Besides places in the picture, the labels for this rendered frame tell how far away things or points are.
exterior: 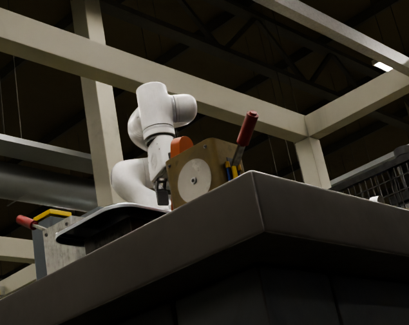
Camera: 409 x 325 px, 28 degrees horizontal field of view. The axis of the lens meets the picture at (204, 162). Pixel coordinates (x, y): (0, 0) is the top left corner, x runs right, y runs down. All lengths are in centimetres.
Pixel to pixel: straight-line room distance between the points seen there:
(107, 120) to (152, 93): 875
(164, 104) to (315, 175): 486
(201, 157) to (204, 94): 486
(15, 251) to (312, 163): 350
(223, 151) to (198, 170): 5
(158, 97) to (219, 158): 89
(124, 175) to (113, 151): 821
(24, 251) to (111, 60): 383
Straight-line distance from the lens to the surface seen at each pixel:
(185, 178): 131
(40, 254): 175
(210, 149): 129
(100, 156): 1070
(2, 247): 880
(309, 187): 51
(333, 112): 698
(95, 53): 549
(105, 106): 1102
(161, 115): 213
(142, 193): 248
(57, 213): 176
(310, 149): 703
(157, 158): 209
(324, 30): 556
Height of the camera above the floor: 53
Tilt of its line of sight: 23 degrees up
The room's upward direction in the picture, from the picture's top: 11 degrees counter-clockwise
